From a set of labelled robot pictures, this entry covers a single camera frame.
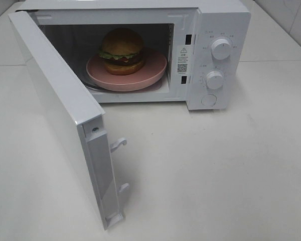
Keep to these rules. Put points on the round white door button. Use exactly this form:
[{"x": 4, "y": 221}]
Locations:
[{"x": 209, "y": 100}]

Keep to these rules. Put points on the pink round plate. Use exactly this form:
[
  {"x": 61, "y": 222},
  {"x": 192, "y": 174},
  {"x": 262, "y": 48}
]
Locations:
[{"x": 128, "y": 78}]

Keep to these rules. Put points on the white microwave oven body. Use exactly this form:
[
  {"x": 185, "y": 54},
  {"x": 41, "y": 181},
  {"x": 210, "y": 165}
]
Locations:
[{"x": 76, "y": 29}]

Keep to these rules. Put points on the white microwave door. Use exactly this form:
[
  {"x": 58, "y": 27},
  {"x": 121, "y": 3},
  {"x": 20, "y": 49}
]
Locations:
[{"x": 76, "y": 118}]

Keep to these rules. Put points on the burger with lettuce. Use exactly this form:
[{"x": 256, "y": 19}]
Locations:
[{"x": 121, "y": 51}]

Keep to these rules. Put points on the white warning label sticker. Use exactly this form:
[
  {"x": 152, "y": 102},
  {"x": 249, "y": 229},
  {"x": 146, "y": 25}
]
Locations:
[{"x": 183, "y": 59}]

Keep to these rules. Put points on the glass microwave turntable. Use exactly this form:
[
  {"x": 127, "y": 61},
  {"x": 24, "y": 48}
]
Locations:
[{"x": 156, "y": 86}]

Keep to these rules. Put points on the upper white power knob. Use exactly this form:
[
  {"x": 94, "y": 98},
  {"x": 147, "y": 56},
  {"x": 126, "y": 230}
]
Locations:
[{"x": 221, "y": 48}]

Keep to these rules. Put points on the lower white timer knob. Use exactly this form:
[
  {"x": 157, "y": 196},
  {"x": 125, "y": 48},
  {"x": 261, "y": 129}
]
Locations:
[{"x": 214, "y": 80}]

